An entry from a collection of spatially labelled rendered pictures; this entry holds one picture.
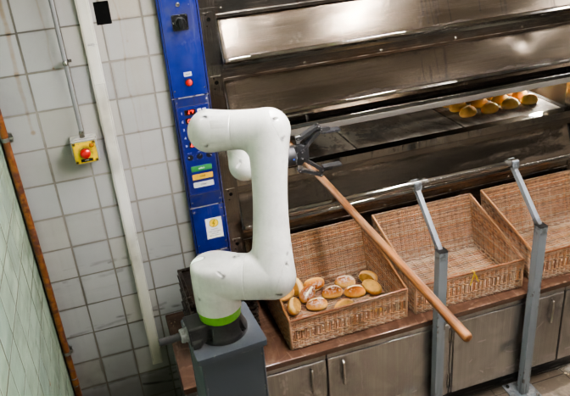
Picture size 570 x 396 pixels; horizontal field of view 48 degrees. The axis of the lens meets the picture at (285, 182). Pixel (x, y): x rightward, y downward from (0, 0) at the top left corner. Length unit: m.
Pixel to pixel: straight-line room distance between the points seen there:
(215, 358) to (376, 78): 1.57
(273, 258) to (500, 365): 1.86
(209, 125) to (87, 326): 1.60
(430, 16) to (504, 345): 1.57
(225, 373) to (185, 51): 1.29
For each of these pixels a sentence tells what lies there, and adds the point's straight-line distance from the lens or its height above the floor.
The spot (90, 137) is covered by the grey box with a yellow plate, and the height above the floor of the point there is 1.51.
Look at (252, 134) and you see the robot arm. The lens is 1.72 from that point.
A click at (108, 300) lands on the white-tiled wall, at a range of 3.05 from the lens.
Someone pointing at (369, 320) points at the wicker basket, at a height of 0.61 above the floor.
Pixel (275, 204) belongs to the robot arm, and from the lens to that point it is 1.73.
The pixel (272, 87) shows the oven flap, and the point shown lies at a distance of 2.77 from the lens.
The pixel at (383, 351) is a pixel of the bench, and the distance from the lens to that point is 2.92.
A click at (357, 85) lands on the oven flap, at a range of 2.89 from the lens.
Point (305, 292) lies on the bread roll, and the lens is 2.98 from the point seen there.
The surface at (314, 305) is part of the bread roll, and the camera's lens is 2.94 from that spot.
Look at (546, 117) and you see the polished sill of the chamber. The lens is 3.53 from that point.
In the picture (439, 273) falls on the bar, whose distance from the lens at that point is 2.74.
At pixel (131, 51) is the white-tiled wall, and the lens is 2.61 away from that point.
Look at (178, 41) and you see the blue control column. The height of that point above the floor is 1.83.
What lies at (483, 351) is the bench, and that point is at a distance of 3.24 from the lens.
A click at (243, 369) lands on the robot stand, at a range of 1.93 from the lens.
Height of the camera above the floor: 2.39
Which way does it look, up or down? 26 degrees down
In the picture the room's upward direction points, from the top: 5 degrees counter-clockwise
